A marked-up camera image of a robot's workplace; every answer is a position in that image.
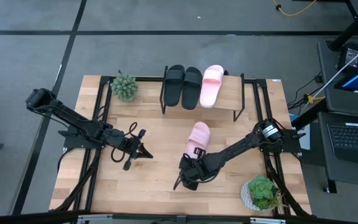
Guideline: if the black aluminium table frame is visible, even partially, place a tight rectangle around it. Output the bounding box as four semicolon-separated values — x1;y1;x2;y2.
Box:
48;74;313;224

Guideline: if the black power adapter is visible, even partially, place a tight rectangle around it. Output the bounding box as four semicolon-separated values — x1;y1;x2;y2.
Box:
337;41;358;73

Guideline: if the pale green spiky potted plant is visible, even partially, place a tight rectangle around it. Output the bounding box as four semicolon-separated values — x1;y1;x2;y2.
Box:
109;72;140;103

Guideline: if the black side desk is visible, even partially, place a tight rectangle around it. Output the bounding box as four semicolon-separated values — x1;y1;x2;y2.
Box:
316;37;358;194

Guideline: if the black laptop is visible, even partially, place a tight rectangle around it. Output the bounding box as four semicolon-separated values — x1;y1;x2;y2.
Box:
317;111;358;168

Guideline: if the white cable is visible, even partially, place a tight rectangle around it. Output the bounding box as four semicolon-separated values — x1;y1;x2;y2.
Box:
303;38;358;109

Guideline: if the yellow plug connector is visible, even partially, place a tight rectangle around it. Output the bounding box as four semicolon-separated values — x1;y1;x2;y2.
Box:
304;94;326;105

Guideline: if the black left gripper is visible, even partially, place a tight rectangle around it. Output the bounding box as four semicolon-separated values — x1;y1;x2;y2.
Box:
116;128;154;172

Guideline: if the yellow cable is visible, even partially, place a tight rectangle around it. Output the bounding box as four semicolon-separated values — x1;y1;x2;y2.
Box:
272;0;318;17

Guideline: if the green succulent in white pot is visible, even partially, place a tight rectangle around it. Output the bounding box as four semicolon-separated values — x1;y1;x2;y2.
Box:
240;174;288;213

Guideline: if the black stand leg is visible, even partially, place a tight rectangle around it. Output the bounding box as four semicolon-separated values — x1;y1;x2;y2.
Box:
326;0;358;52

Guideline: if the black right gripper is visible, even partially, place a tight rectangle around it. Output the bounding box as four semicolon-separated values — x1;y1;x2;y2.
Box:
178;147;213;192

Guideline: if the wooden shelf with black frame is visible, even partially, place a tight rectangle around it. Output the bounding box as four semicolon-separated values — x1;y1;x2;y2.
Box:
159;64;246;123

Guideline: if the pink slide sandal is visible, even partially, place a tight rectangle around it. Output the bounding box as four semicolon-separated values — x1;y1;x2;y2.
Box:
199;64;225;110
183;121;212;160

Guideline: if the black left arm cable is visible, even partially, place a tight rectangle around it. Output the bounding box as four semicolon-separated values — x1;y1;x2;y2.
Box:
109;121;139;164

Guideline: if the black slide sandal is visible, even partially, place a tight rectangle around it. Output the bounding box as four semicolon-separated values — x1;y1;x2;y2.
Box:
181;66;204;111
163;64;186;108

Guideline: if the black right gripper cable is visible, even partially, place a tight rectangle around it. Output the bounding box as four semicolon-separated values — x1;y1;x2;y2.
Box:
173;173;183;192

